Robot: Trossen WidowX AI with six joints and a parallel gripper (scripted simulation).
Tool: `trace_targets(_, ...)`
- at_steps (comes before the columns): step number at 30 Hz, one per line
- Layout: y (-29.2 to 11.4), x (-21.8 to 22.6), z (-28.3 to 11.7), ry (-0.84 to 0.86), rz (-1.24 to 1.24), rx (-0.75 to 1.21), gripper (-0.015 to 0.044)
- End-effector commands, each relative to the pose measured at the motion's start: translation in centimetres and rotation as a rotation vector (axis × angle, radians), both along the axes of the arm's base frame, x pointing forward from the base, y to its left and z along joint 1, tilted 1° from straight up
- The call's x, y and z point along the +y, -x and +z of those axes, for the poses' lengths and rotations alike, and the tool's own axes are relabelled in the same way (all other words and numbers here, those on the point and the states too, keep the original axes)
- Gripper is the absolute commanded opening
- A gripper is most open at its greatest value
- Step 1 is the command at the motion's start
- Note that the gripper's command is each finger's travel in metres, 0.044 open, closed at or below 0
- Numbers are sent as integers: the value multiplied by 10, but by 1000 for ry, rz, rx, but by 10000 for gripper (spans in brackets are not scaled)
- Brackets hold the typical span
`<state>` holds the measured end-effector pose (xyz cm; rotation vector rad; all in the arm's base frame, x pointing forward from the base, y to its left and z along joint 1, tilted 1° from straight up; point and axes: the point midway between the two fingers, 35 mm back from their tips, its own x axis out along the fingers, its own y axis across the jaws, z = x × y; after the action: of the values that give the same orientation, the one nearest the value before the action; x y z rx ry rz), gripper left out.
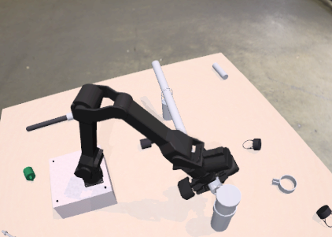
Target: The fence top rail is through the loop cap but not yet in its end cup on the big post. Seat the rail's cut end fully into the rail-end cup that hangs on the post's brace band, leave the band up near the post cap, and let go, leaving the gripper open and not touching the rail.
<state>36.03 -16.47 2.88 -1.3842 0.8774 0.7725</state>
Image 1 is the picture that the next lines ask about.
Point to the pale grey open-top cup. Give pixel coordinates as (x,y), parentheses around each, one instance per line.
(213,187)

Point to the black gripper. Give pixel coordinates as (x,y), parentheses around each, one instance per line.
(200,184)

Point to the small green cylinder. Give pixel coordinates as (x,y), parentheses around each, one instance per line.
(29,173)

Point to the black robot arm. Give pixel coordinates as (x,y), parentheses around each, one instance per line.
(175,145)

